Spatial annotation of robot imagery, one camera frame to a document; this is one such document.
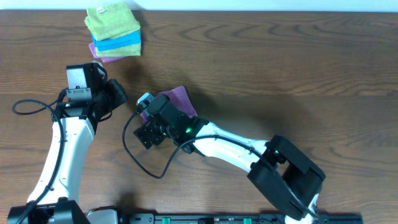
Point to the blue folded cloth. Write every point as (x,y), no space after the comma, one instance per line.
(110,44)

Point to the top green folded cloth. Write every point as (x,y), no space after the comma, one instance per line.
(111,21)

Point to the purple microfiber cloth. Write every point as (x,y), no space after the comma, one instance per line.
(179,97)

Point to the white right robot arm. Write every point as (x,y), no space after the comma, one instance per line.
(287,178)

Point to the bottom purple folded cloth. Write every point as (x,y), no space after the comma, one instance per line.
(104,59)

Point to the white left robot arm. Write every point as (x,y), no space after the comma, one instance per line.
(75,115)

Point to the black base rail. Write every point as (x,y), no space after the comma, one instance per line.
(263,218)

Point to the green folded cloth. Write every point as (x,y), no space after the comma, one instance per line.
(111,21)
(129,50)

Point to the lower green folded cloth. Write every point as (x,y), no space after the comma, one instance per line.
(129,50)

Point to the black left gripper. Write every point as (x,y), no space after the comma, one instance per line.
(116,94)

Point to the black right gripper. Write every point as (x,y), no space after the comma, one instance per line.
(148,129)

